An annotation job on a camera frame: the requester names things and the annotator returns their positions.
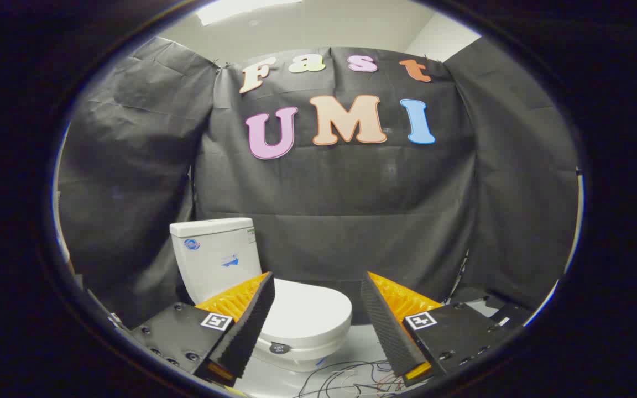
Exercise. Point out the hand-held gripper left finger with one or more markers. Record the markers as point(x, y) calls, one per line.
point(244, 331)

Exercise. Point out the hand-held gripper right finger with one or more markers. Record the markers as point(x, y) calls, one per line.
point(390, 331)

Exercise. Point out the white toilet lid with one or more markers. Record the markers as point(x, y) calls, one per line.
point(307, 309)

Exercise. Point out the white toilet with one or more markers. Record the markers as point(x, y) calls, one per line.
point(213, 260)

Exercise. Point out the black backdrop cloth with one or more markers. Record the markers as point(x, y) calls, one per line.
point(351, 193)

